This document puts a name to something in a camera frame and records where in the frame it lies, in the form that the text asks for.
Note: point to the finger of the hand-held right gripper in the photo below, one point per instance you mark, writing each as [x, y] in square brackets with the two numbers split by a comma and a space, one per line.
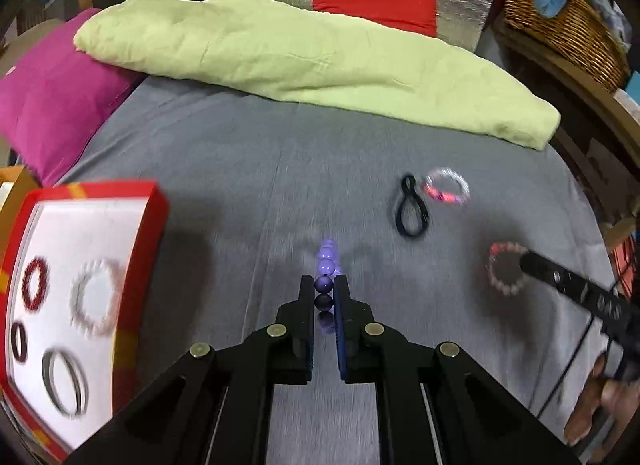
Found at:
[550, 272]

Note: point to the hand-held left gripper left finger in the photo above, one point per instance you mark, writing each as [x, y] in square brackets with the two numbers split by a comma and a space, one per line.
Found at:
[300, 325]

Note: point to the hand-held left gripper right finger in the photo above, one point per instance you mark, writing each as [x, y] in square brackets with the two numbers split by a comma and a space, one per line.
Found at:
[340, 325]

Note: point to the red box with white lining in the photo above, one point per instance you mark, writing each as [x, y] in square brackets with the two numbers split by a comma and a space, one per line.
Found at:
[60, 240]

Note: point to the silver bangle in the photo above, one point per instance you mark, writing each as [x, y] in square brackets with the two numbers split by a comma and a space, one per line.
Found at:
[50, 385]

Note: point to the dark red bangle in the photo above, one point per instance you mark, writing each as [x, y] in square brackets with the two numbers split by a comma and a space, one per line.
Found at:
[12, 342]

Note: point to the person's right hand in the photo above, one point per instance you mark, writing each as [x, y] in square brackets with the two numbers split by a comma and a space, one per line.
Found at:
[600, 410]

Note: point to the red container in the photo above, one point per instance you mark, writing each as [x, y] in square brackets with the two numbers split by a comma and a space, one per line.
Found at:
[622, 260]

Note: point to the wooden shelf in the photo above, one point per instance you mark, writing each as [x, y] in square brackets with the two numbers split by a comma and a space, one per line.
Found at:
[590, 110]

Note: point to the blue card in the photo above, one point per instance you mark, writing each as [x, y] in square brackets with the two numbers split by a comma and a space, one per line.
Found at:
[630, 97]

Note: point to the wicker basket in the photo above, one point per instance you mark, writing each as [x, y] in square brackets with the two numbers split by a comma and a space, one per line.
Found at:
[575, 35]

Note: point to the light green blanket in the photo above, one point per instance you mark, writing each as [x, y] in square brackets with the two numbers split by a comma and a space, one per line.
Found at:
[300, 55]

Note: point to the orange box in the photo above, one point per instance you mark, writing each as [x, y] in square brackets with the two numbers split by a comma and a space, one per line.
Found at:
[20, 182]

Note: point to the red cushion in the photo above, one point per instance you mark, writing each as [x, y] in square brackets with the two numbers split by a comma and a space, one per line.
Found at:
[375, 0]

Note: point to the magenta pillow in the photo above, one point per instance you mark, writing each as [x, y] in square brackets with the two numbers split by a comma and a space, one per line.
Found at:
[55, 95]

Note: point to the beige sofa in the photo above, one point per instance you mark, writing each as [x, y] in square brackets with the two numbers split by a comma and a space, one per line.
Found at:
[20, 45]

